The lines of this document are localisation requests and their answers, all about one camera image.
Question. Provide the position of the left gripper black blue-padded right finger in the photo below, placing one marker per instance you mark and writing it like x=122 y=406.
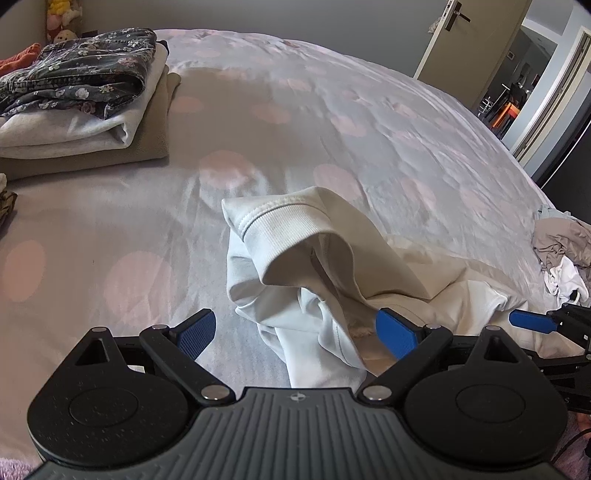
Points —
x=479 y=403

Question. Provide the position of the dark floral folded garment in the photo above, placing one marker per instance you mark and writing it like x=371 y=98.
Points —
x=98 y=75

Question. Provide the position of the stuffed toys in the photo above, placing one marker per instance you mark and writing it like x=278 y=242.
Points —
x=63 y=20

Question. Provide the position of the pink dotted grey bedsheet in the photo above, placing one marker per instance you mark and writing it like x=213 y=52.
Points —
x=130 y=245

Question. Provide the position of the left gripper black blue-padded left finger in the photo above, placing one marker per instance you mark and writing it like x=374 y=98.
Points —
x=117 y=401

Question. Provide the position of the white folded garment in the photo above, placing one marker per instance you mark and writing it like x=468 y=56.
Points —
x=55 y=133

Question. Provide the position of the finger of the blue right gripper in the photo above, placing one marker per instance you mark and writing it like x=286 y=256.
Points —
x=532 y=321

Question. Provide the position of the beige door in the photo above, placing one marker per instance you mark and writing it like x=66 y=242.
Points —
x=468 y=46

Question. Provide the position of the orange chair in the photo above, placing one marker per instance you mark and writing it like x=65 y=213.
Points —
x=503 y=119

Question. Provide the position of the pile of light clothes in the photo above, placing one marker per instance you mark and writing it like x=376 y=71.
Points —
x=561 y=243

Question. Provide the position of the orange garment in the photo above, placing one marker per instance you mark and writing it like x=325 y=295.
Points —
x=20 y=60

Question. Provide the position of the white cream sweatshirt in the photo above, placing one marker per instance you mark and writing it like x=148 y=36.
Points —
x=312 y=272

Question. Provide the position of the beige folded garment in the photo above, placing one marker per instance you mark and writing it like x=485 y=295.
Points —
x=150 y=142

